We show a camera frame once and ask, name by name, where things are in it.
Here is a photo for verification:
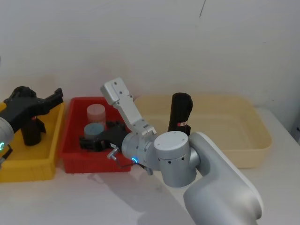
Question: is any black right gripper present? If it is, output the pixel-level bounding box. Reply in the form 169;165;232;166
79;120;129;153

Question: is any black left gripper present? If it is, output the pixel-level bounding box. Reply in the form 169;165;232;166
0;86;64;135

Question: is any small black bottle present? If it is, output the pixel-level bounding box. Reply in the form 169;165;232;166
22;116;43;146

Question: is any blue cylinder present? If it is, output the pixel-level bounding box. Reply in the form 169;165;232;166
83;122;105;141

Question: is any pink cylinder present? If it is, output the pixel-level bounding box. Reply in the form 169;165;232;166
86;104;106;124

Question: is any red plastic bin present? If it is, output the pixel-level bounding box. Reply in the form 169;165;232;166
58;97;139;174

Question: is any yellow plastic bin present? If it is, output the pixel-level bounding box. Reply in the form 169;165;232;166
0;100;66;183

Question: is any black cylinder with red label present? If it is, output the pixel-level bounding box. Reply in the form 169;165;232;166
167;92;194;137

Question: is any cream plastic tray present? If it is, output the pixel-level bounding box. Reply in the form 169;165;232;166
134;94;273;169

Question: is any right gripper thin dark cable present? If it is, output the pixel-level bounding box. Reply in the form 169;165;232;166
106;147;139;169

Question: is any gripper thin dark cable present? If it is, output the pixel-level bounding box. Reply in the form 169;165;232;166
0;144;13;165
106;147;139;169

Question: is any left gripper thin dark cable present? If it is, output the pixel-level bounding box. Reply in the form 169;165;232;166
0;144;13;165

